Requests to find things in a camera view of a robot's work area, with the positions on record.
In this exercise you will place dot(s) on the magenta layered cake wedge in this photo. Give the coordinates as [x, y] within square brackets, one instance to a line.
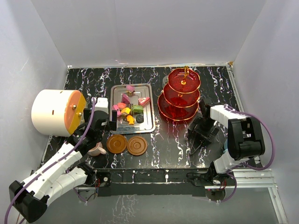
[125, 99]

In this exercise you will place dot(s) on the orange fish shaped pastry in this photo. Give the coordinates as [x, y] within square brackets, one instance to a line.
[130, 119]

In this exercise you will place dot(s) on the salmon pink cake piece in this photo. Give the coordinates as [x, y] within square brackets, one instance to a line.
[121, 105]

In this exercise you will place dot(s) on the brown wooden coaster right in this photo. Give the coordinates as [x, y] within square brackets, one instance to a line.
[137, 146]

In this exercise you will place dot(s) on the brown wooden coaster left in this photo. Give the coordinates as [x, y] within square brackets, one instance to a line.
[116, 144]

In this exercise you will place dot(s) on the white cylindrical drum container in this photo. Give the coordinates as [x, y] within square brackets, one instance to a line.
[58, 112]

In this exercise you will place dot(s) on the pink roll cake top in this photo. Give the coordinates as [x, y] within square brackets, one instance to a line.
[130, 88]

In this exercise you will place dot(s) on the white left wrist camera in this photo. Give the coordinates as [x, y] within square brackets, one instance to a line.
[101, 105]

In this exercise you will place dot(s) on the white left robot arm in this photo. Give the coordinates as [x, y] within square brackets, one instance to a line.
[32, 196]

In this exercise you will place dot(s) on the aluminium frame rail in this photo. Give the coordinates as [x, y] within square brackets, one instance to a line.
[248, 178]

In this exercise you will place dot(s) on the yellow orange cake piece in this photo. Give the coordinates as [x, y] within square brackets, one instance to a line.
[125, 111]

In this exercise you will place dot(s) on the red white strawberry cake slice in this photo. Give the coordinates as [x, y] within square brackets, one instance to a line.
[143, 101]

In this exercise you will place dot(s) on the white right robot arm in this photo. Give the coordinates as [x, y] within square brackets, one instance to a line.
[244, 138]

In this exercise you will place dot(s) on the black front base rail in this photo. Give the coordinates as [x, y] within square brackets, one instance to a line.
[160, 181]

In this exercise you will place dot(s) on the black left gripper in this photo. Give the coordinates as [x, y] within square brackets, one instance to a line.
[110, 125]

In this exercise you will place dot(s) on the brown wooden coaster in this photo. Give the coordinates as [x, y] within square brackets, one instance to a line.
[137, 146]
[116, 144]

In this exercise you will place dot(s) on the green striped macaron cake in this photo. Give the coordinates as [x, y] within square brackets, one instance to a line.
[136, 109]

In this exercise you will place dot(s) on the blue ceramic cup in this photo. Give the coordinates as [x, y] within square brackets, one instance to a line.
[225, 146]

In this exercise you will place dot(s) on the dark chocolate cookie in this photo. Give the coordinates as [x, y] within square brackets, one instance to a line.
[139, 118]

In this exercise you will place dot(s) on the clear tape roll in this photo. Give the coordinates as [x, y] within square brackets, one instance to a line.
[164, 81]

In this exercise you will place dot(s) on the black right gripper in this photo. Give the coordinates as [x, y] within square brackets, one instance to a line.
[206, 135]

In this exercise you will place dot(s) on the red three-tier cake stand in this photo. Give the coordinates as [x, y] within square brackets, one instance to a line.
[179, 100]

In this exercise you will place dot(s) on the silver metal tray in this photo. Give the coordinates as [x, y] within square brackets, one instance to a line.
[140, 91]

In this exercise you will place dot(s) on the pink ceramic cup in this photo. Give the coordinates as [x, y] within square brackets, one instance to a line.
[97, 150]

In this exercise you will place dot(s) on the pink square cake block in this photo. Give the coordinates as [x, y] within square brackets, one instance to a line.
[116, 108]

